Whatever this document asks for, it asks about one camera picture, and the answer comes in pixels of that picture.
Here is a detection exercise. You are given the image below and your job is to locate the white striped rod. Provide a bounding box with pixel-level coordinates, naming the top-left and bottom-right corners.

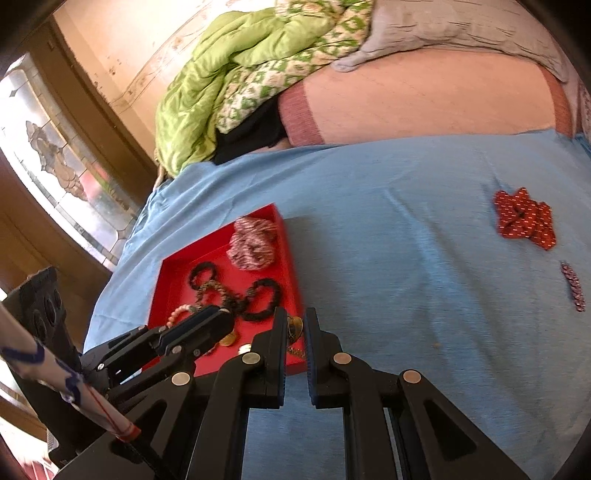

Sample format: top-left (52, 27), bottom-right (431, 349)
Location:
top-left (0, 300), bottom-right (141, 441)

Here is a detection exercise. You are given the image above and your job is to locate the small black hair tie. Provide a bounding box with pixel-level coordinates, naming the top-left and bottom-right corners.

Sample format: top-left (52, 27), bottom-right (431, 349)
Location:
top-left (188, 262), bottom-right (218, 289)

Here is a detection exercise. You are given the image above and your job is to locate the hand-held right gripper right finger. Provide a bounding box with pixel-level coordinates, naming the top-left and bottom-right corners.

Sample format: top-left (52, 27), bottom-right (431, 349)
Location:
top-left (302, 307), bottom-right (532, 480)

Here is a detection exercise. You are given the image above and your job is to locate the stained glass window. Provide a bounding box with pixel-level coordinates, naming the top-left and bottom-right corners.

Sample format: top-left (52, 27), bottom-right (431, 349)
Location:
top-left (0, 53), bottom-right (139, 273)

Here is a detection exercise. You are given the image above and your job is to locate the pink quilted bedsheet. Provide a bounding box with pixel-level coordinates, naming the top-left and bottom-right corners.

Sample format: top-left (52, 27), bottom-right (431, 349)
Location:
top-left (277, 48), bottom-right (578, 148)

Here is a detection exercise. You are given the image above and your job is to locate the blue blanket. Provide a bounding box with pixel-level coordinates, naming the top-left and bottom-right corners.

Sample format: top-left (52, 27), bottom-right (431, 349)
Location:
top-left (83, 127), bottom-right (591, 480)

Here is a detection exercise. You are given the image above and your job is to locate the red beaded hair clip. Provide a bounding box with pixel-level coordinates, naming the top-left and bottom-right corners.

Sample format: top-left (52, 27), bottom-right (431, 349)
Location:
top-left (560, 261), bottom-right (586, 313)

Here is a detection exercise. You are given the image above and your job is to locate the plaid scrunchie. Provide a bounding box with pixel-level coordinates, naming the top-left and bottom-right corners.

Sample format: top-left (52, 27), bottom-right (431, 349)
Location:
top-left (226, 217), bottom-right (278, 271)

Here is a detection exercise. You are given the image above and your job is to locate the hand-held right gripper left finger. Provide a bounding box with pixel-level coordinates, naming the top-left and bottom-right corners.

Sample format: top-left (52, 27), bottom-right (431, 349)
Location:
top-left (55, 306), bottom-right (289, 480)

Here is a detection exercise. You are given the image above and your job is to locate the thin black hair tie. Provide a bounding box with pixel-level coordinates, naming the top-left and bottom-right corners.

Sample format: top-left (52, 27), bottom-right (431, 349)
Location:
top-left (238, 278), bottom-right (282, 322)

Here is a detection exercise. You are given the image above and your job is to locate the red polka dot scrunchie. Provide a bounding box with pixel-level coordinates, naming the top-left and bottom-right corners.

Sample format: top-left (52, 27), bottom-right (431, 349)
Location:
top-left (492, 187), bottom-right (557, 251)

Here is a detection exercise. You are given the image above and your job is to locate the pearl bracelet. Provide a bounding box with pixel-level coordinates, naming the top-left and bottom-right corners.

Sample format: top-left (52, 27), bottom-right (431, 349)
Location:
top-left (167, 302), bottom-right (199, 326)

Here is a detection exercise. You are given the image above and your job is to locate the wooden window frame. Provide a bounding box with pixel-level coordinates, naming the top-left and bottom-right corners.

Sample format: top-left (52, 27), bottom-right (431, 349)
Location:
top-left (0, 18), bottom-right (160, 416)

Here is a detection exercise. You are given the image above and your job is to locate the red tray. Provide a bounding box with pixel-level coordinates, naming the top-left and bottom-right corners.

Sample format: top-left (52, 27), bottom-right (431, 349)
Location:
top-left (147, 203), bottom-right (308, 377)

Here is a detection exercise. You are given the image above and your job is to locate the green quilt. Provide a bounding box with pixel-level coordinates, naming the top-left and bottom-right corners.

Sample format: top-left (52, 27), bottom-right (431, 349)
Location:
top-left (154, 0), bottom-right (375, 178)

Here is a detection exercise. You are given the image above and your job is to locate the leopard print hair tie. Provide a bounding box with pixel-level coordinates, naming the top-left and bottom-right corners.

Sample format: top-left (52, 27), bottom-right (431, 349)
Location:
top-left (196, 279), bottom-right (245, 319)

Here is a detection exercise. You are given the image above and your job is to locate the black cloth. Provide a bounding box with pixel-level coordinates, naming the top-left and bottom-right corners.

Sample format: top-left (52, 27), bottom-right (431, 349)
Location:
top-left (211, 97), bottom-right (289, 166)

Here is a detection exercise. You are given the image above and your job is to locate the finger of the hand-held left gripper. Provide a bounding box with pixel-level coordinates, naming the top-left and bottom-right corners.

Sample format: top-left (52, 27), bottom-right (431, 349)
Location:
top-left (193, 318), bottom-right (235, 359)
top-left (157, 306), bottom-right (232, 352)

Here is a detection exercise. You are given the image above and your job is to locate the grey pillow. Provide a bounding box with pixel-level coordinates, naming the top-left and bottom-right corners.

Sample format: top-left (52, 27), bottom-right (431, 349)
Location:
top-left (332, 0), bottom-right (568, 81)

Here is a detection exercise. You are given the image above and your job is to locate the gold chain earring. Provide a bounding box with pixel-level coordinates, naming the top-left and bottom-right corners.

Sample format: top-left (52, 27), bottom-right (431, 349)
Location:
top-left (286, 316), bottom-right (305, 358)

